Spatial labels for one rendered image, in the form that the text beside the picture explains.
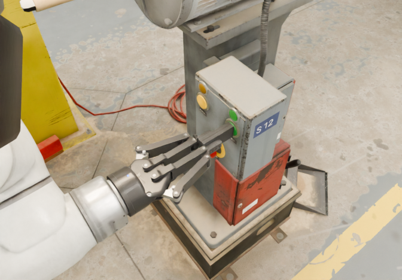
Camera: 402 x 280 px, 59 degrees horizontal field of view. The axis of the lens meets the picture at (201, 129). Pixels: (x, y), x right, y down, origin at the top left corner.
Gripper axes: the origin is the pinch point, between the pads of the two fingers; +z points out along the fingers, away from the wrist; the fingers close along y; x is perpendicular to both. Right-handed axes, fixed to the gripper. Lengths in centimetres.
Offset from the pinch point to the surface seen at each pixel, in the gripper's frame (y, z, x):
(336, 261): 20, 57, -107
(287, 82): -12.7, 35.8, -14.7
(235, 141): 1.2, 4.0, -2.8
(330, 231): 10, 66, -107
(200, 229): -18, 9, -78
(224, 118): -2.5, 4.0, 0.5
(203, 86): -8.7, 3.6, 4.3
